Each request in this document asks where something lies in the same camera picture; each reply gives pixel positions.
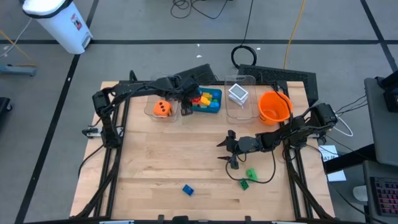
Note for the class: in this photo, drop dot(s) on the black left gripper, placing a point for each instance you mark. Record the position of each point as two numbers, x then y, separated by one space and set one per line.
190 90

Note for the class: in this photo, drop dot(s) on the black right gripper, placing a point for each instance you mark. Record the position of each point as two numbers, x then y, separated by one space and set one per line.
247 144

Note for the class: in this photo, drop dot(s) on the orange-red toy brick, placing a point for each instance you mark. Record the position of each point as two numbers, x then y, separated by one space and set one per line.
196 101

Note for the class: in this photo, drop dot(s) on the yellow toy block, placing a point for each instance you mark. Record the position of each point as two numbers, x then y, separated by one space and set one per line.
205 100

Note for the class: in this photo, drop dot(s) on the green toy block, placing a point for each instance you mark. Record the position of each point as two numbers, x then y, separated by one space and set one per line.
215 100

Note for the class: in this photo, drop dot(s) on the orange foam die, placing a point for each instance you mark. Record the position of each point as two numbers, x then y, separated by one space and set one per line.
162 109

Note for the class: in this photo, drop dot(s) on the plastic coated card box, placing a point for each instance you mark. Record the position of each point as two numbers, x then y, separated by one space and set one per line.
238 91

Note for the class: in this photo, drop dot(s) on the dark blue small brick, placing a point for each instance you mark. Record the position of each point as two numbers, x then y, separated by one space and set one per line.
187 189

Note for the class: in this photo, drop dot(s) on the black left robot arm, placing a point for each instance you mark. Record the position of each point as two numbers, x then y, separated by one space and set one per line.
105 102

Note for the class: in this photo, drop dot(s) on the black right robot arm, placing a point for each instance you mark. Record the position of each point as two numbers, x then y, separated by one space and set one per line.
298 130

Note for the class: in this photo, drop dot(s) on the black slanted panel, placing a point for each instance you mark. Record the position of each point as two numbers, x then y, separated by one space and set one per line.
199 73

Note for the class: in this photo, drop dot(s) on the teal plastic bin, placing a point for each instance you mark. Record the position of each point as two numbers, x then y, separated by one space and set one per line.
218 109

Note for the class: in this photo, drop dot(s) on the green stepped block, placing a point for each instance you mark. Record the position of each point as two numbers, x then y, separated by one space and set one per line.
252 174

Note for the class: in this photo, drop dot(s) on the dark green small brick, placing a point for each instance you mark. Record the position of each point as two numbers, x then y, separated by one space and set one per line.
244 184

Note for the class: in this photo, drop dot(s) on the clear plastic bin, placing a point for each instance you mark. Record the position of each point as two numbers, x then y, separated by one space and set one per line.
245 113
148 112

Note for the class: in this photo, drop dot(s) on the orange pumpkin bucket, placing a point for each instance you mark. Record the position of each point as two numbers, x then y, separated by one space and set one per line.
275 109

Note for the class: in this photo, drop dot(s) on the black handheld device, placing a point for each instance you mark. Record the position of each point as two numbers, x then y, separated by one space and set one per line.
180 219

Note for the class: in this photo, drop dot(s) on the black mesh computer case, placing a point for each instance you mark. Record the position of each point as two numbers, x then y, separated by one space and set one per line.
280 72

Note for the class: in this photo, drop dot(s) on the white paper sheet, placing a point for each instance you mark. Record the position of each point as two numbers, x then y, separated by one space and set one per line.
337 175
329 152

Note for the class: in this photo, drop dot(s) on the white computer mouse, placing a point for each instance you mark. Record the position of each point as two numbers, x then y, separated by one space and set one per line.
360 193

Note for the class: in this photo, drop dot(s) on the white trash can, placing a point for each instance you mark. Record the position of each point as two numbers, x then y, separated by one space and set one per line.
59 21

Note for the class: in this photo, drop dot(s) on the dark grey desk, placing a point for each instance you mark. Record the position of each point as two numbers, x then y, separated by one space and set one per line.
373 169

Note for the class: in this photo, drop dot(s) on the black keyboard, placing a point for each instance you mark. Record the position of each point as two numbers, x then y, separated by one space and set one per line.
385 196

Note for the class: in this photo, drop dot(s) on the black desk device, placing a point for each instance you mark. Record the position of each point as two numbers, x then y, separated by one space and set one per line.
390 93

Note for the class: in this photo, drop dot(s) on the grey-blue floor base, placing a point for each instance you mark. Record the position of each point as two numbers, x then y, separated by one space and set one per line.
17 70

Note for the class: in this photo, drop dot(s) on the black chair base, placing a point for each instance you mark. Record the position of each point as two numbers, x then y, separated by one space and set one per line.
4 107

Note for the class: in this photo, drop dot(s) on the black table frame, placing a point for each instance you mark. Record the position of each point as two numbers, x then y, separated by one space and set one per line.
140 83

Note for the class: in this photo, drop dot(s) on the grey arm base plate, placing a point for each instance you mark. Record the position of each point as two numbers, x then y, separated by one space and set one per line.
91 132

